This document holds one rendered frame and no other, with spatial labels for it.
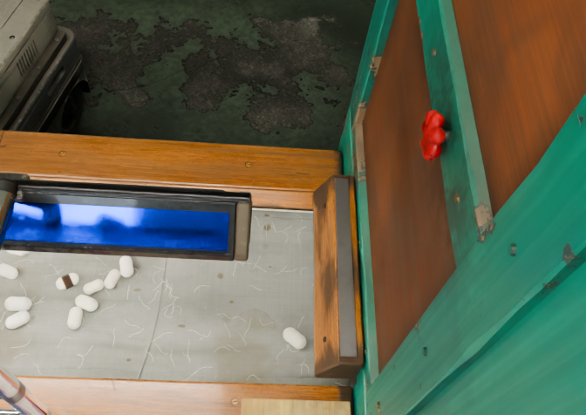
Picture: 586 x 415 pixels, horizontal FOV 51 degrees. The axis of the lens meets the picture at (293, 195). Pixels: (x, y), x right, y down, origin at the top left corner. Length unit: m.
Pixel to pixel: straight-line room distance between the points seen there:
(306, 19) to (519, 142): 2.08
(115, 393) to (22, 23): 1.13
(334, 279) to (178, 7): 1.78
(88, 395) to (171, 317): 0.16
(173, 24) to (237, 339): 1.66
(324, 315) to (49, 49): 1.24
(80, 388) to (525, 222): 0.69
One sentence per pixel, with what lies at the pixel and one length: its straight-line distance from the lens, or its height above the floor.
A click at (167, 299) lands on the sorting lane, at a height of 0.74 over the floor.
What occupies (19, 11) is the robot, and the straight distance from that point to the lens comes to 1.83.
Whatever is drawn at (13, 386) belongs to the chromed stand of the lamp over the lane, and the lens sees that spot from 0.71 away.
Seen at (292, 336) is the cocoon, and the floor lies 0.76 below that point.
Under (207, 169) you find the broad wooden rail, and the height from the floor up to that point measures 0.76.
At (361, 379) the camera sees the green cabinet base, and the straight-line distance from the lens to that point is 0.86.
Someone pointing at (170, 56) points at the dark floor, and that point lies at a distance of 2.31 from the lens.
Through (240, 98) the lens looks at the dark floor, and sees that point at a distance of 2.17.
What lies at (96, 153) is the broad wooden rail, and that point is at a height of 0.76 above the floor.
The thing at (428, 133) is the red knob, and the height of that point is 1.25.
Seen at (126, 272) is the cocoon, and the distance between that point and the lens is 0.98.
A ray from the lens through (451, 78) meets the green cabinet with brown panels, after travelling 0.55.
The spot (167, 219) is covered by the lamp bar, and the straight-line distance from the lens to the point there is 0.64.
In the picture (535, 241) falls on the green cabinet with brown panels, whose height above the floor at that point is 1.34.
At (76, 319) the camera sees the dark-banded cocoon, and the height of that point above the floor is 0.76.
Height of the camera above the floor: 1.64
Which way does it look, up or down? 57 degrees down
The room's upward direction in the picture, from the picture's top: 10 degrees clockwise
